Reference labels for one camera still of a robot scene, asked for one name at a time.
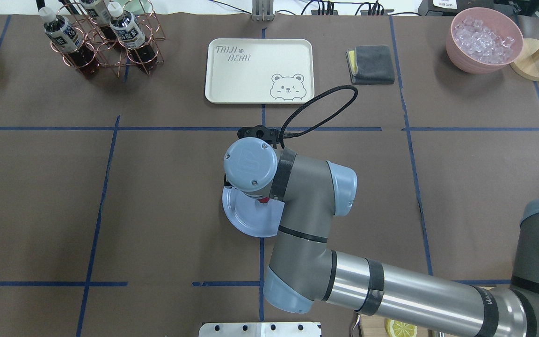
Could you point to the wooden cutting board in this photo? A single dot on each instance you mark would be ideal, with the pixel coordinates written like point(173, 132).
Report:
point(374, 326)

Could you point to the cream bear tray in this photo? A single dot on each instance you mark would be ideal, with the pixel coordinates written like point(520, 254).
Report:
point(259, 71)

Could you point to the tea bottle right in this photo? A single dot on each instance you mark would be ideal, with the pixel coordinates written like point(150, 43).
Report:
point(129, 33)

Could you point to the tea bottle back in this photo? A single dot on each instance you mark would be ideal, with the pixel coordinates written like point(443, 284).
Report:
point(98, 13)

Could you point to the pink bowl of ice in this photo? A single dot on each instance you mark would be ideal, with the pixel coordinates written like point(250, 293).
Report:
point(482, 40)

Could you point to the blue plate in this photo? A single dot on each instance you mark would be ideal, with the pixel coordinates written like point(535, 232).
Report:
point(250, 216)

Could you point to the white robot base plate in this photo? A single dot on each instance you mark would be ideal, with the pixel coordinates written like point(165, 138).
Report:
point(261, 329)

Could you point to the copper wire bottle rack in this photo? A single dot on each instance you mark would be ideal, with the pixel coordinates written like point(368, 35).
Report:
point(106, 55)

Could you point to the tea bottle left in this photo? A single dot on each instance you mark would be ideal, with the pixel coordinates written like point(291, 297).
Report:
point(70, 43)

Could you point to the grey folded cloth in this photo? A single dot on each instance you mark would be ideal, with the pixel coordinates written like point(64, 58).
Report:
point(370, 65)

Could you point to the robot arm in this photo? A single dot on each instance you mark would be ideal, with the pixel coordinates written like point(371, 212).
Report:
point(303, 269)

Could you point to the tea bottle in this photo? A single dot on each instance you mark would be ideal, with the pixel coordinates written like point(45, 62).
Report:
point(129, 33)
point(98, 13)
point(70, 43)

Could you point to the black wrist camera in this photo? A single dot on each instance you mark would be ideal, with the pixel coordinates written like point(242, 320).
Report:
point(269, 135)

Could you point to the half lemon slice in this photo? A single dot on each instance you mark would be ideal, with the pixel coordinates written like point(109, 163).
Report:
point(395, 328)

